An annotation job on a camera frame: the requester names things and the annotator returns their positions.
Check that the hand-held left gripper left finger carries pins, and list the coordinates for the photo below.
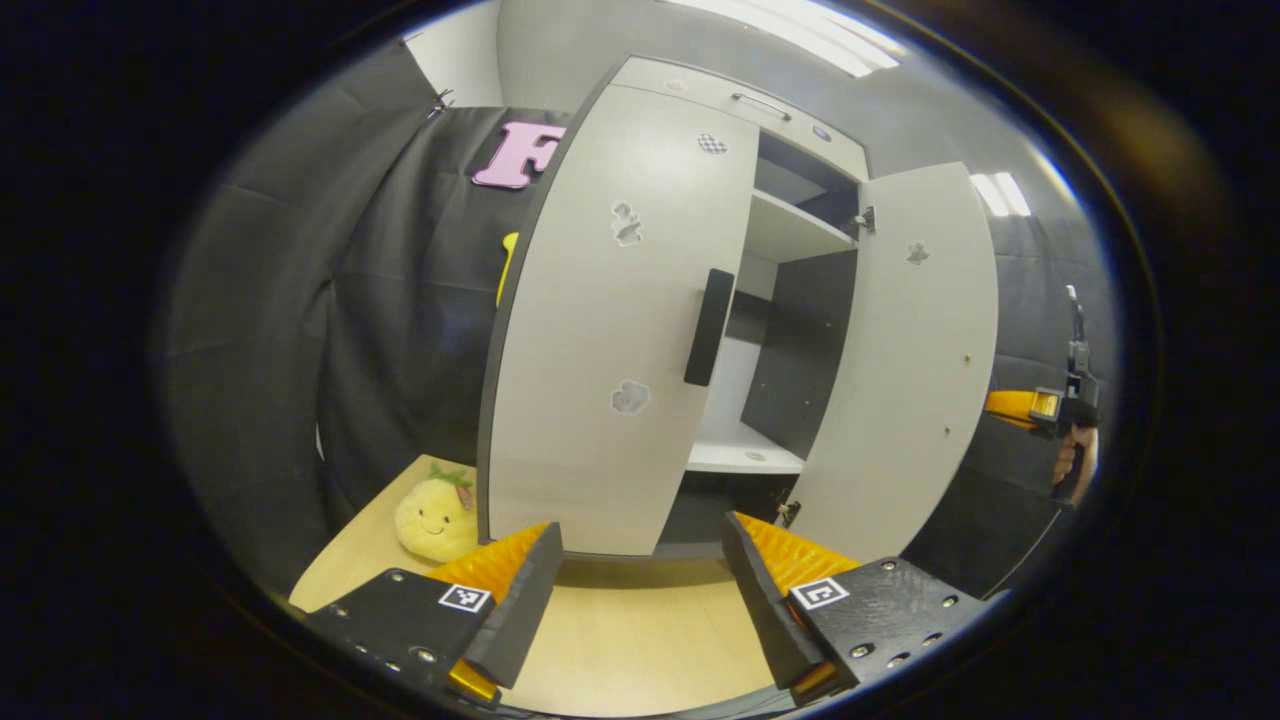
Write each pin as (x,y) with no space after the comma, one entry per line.
(525,610)

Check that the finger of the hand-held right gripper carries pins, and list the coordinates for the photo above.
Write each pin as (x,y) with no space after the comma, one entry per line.
(1010,403)

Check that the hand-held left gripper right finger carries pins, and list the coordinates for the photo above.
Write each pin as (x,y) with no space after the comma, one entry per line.
(770,610)

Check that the grey cabinet door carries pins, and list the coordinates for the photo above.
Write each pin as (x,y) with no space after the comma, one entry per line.
(600,320)
(900,380)

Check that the grey double-door shoe cabinet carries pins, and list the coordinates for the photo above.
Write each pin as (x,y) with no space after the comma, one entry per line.
(790,230)

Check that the yellow plush toy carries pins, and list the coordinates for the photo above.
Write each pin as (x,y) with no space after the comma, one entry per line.
(430,520)

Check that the small ceiling light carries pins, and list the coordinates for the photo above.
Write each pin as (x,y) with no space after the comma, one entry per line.
(1000,195)

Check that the black backdrop cloth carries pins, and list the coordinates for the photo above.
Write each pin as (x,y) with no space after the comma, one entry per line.
(260,300)

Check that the large ceiling light panel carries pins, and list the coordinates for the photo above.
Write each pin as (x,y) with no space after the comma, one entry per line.
(790,30)

